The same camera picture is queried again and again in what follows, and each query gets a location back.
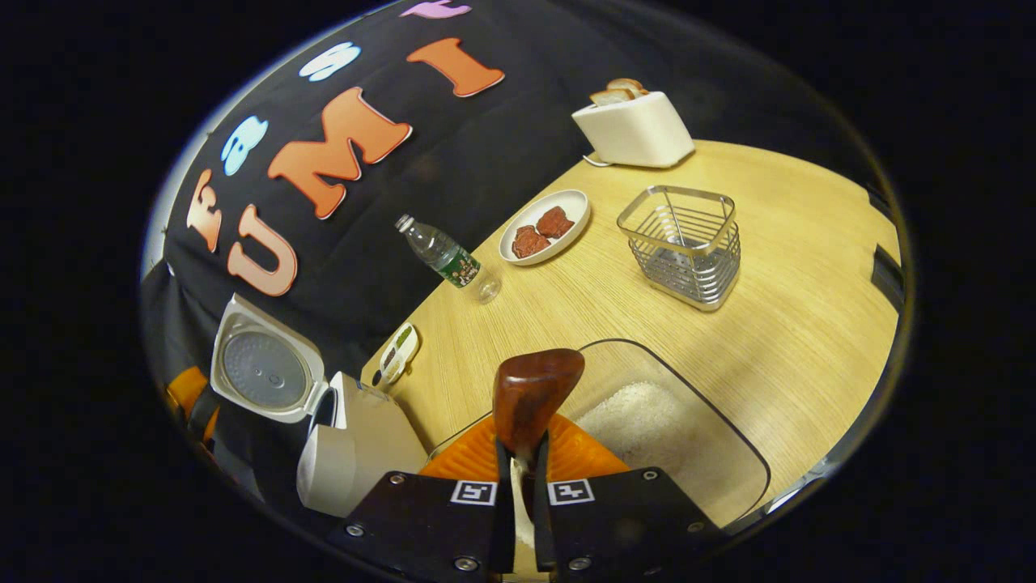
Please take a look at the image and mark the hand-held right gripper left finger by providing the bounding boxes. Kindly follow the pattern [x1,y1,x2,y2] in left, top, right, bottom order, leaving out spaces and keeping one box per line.
[326,415,517,582]

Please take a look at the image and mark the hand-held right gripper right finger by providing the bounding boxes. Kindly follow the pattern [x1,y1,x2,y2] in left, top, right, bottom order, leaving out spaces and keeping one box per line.
[533,413,727,582]

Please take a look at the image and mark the brown wooden spoon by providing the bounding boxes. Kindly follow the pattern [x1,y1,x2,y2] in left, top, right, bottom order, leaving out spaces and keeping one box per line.
[493,349,586,519]

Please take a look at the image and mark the white rice heap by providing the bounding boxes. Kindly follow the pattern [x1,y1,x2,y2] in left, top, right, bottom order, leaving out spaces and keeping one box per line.
[575,381,715,519]

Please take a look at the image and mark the white rice cooker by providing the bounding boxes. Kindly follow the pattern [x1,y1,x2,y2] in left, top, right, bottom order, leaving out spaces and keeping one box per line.
[210,292,431,518]

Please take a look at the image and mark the metal wire chopstick holder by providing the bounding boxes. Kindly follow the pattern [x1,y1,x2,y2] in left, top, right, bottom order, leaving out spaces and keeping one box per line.
[616,185,742,313]

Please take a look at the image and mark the clear plastic box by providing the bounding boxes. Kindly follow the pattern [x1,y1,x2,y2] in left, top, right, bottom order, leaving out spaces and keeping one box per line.
[427,338,771,529]

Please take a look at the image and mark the white divided bean dish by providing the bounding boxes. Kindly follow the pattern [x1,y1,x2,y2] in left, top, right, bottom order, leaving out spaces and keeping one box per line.
[378,321,421,385]

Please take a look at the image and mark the clear plastic water bottle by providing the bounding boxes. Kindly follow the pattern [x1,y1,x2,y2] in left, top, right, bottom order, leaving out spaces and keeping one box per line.
[394,213,503,305]

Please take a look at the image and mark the red meat piece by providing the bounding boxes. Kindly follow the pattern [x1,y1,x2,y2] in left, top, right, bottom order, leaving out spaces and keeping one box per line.
[511,224,552,261]
[535,206,576,240]

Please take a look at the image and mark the white oval plate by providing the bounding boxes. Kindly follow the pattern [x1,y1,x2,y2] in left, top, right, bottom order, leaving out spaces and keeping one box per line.
[498,189,592,267]

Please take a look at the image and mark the white toaster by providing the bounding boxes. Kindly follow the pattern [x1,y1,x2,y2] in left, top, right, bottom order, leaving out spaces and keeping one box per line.
[571,90,696,169]

